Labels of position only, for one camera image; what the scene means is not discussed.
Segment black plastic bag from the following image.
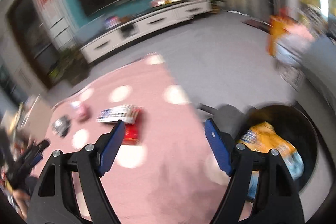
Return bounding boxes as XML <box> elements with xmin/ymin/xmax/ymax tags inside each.
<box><xmin>52</xmin><ymin>115</ymin><xmax>71</xmax><ymax>138</ymax></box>

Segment pink plastic bag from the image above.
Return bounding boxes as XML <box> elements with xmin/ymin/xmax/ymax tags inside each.
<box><xmin>71</xmin><ymin>101</ymin><xmax>91</xmax><ymax>122</ymax></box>

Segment red shiny box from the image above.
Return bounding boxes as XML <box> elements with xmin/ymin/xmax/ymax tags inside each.
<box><xmin>122</xmin><ymin>107</ymin><xmax>144</xmax><ymax>145</ymax></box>

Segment orange chip bag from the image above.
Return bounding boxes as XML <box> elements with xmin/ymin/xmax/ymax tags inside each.
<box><xmin>238</xmin><ymin>122</ymin><xmax>297</xmax><ymax>158</ymax></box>

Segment large plant left of cabinet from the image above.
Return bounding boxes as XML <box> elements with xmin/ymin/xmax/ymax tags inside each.
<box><xmin>48</xmin><ymin>46</ymin><xmax>90</xmax><ymax>86</ymax></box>

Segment grey sofa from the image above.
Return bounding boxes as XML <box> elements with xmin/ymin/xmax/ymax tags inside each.
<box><xmin>297</xmin><ymin>36</ymin><xmax>335</xmax><ymax>115</ymax></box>

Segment white grey plastic bag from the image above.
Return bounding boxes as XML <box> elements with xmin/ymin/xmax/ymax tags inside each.
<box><xmin>275</xmin><ymin>24</ymin><xmax>315</xmax><ymax>68</ymax></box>

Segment potted plant by cabinet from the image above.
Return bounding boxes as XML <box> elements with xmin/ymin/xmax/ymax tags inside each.
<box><xmin>209</xmin><ymin>0</ymin><xmax>226</xmax><ymax>14</ymax></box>

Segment black round trash bin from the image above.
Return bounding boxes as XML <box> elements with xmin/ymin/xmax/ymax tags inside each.
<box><xmin>235</xmin><ymin>104</ymin><xmax>317</xmax><ymax>191</ymax></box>

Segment orange shopping bag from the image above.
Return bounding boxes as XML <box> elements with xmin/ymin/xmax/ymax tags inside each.
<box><xmin>266</xmin><ymin>7</ymin><xmax>293</xmax><ymax>57</ymax></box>

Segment pink polka dot rug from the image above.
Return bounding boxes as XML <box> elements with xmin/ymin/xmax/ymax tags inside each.
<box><xmin>43</xmin><ymin>54</ymin><xmax>230</xmax><ymax>223</ymax></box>

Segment white blue toothpaste box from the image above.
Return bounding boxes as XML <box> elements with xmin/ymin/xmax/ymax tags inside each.
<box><xmin>96</xmin><ymin>105</ymin><xmax>143</xmax><ymax>124</ymax></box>

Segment white TV cabinet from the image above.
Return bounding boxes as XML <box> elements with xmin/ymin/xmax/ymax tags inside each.
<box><xmin>80</xmin><ymin>0</ymin><xmax>211</xmax><ymax>63</ymax></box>

